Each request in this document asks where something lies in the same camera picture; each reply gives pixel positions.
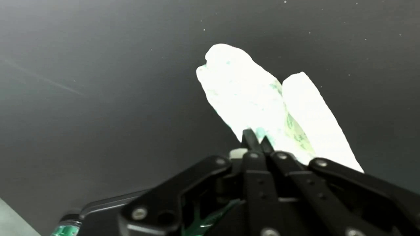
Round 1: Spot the white cloth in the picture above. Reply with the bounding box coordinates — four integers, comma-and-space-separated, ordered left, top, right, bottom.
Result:
196, 43, 363, 170

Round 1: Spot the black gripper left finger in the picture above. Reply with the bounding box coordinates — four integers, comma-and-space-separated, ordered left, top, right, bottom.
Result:
119, 130, 279, 236

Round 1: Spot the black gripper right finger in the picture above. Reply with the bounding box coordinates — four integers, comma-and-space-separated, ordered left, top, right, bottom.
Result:
263, 138, 420, 236

